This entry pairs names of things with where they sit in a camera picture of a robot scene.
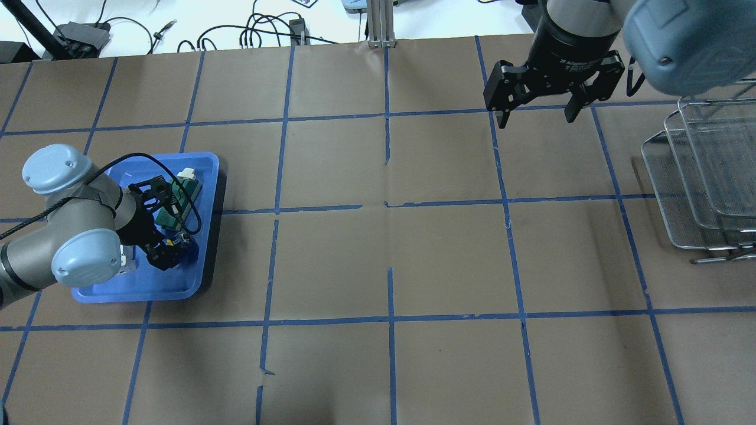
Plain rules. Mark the aluminium frame post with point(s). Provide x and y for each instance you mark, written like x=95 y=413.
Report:
x=380 y=24

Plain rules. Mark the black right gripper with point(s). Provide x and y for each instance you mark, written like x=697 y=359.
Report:
x=568 y=52

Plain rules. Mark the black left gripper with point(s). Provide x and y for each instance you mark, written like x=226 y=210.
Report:
x=135 y=222

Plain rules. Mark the grey usb hub box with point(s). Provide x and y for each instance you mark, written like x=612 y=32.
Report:
x=83 y=40

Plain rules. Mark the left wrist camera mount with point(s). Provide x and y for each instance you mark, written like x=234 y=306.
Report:
x=153 y=195

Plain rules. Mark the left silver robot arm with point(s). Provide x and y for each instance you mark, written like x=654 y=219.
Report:
x=88 y=218

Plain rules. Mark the blue plastic tray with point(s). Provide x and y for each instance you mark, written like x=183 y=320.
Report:
x=193 y=274

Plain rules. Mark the wire mesh shelf rack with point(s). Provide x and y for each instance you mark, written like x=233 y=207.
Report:
x=702 y=170

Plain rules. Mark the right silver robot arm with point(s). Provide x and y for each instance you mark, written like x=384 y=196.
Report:
x=682 y=47

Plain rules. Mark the red emergency stop button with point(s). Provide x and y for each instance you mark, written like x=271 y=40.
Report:
x=182 y=247

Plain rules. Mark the white circuit breaker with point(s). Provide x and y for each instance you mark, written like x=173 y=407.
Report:
x=127 y=259

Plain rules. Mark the black power adapter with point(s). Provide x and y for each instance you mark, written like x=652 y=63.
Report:
x=299 y=32

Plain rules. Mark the green terminal block module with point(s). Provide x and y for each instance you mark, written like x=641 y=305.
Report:
x=185 y=189

